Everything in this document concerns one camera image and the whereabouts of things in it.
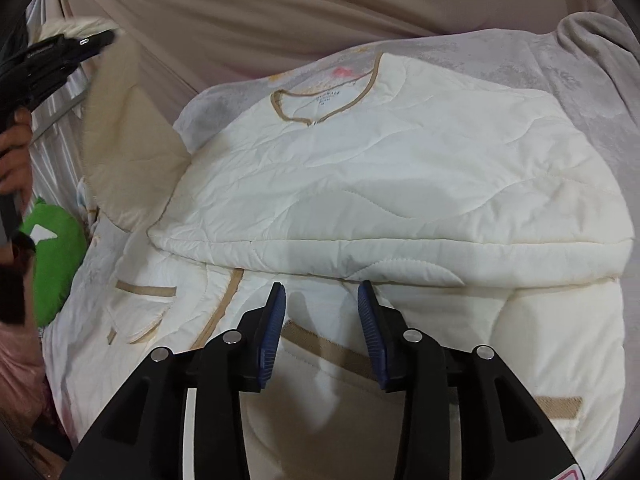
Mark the grey floral plush blanket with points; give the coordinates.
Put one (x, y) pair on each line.
(595, 90)

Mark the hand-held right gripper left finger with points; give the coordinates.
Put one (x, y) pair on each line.
(272, 332)

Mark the white quilted jacket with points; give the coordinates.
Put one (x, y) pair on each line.
(390, 180)

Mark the pink cloth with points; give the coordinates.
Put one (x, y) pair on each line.
(22, 375)

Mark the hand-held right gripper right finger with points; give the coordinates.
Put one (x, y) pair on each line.
(372, 340)

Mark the person's left hand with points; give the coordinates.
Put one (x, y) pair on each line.
(15, 152)

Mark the beige cloth backdrop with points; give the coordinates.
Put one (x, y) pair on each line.
(280, 15)

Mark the person's left forearm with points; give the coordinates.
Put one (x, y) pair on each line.
(12, 292)

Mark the green plush toy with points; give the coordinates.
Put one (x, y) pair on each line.
(55, 255)

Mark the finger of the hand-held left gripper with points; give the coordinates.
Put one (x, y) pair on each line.
(92, 44)

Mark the silver satin cloth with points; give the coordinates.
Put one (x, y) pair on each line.
(50, 130)

